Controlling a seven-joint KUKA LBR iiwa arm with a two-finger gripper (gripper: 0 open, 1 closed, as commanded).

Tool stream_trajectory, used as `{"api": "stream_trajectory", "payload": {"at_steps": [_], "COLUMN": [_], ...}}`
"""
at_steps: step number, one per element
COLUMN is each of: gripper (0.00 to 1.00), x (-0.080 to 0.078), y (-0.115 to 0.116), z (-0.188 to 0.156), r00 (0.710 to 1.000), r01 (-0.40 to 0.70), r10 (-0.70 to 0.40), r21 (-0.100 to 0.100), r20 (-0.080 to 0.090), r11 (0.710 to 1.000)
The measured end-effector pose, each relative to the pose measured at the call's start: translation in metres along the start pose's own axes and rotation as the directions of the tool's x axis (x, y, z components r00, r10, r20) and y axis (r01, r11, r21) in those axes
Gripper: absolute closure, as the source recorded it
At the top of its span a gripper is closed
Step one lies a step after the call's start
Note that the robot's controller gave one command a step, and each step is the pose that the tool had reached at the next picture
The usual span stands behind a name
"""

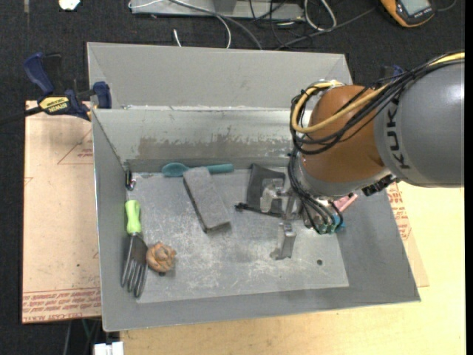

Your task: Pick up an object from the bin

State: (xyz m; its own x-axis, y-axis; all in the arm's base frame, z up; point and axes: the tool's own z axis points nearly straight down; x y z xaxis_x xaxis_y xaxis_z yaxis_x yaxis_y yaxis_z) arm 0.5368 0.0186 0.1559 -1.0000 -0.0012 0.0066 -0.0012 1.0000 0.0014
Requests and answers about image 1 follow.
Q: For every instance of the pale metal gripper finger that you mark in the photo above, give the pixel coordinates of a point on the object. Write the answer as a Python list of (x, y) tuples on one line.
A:
[(286, 242), (270, 198)]

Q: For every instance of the thin black stick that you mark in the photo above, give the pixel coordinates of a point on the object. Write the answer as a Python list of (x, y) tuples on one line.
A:
[(247, 208)]

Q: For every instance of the dark grey flat block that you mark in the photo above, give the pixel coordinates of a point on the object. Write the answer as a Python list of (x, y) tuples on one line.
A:
[(208, 202)]

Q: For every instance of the pink flat piece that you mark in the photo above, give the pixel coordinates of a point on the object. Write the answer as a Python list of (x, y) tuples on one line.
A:
[(347, 201)]

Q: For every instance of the orange-brown knotted toy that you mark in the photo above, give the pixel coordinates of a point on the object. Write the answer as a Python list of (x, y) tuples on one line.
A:
[(160, 257)]

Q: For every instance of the teal plastic spoon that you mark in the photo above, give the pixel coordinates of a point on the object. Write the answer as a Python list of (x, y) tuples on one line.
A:
[(175, 169)]

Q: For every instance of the grey metal bin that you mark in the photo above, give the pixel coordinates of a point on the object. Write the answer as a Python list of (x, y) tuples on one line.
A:
[(221, 264)]

